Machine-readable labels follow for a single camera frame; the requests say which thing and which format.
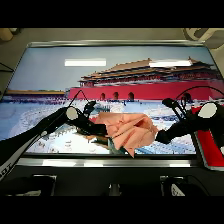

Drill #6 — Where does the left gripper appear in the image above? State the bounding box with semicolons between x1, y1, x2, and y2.
81;121;110;138

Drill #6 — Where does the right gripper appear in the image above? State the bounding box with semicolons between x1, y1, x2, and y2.
155;124;181;145

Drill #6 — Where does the pink shirt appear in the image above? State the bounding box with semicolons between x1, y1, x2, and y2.
92;111;160;158

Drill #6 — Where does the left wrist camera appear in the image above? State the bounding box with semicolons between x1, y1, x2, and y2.
82;100;98;117

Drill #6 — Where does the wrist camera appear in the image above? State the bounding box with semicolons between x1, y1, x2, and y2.
82;100;98;117
161;97;188;121

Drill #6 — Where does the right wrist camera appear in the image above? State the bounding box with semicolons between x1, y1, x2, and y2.
161;97;188;121

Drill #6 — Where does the black cable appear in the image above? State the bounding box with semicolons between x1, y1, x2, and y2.
175;84;224;103
67;88;90;108

